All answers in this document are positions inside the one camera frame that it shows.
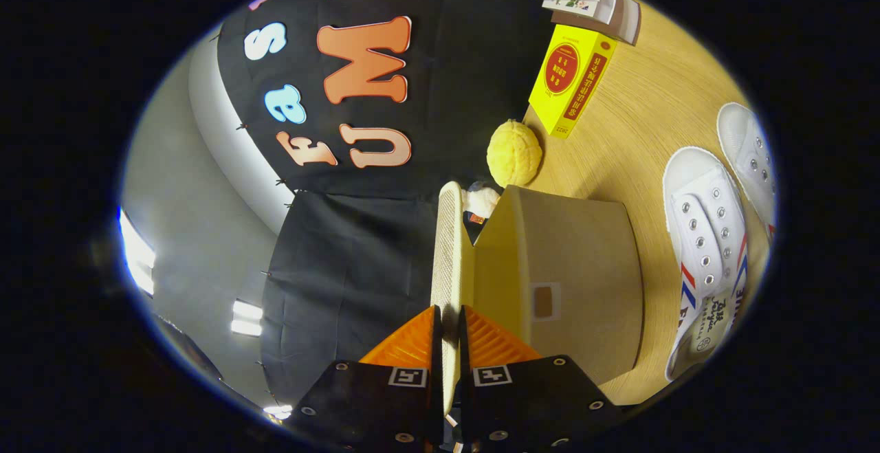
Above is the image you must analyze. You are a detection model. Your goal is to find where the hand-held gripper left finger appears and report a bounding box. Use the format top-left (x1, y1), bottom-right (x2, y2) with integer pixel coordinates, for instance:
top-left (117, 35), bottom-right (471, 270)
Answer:
top-left (285, 304), bottom-right (444, 453)

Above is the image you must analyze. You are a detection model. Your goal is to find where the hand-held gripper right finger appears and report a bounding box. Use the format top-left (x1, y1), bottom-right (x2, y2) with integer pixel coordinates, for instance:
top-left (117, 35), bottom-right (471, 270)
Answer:
top-left (457, 304), bottom-right (623, 453)

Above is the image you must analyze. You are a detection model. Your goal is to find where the beige fabric storage box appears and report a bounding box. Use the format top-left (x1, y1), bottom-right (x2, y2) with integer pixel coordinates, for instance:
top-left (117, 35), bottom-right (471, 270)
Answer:
top-left (431, 181), bottom-right (645, 414)

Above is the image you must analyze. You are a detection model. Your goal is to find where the white canvas shoe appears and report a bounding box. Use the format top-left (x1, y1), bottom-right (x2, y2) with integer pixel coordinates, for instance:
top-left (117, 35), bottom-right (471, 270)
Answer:
top-left (662, 146), bottom-right (750, 382)
top-left (716, 102), bottom-right (779, 242)

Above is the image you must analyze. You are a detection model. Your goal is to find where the penguin plush toy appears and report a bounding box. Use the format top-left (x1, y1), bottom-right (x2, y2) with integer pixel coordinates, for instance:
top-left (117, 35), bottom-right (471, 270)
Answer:
top-left (462, 181), bottom-right (501, 225)

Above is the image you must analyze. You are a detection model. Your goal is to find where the yellow round plush toy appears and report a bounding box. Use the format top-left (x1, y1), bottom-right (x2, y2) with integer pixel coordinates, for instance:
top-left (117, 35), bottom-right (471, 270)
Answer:
top-left (487, 120), bottom-right (544, 188)

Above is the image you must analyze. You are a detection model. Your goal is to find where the yellow book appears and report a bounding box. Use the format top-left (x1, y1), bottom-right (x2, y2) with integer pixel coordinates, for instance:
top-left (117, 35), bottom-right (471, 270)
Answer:
top-left (528, 23), bottom-right (618, 139)

